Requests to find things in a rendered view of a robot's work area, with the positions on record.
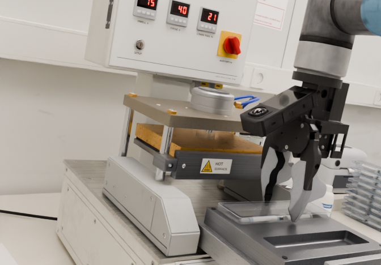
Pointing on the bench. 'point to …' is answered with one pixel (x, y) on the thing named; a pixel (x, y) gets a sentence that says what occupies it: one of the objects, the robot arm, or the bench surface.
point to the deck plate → (92, 170)
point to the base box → (94, 229)
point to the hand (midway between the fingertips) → (277, 205)
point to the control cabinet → (172, 37)
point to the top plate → (194, 110)
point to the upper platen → (193, 140)
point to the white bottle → (327, 201)
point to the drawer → (233, 254)
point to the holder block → (292, 240)
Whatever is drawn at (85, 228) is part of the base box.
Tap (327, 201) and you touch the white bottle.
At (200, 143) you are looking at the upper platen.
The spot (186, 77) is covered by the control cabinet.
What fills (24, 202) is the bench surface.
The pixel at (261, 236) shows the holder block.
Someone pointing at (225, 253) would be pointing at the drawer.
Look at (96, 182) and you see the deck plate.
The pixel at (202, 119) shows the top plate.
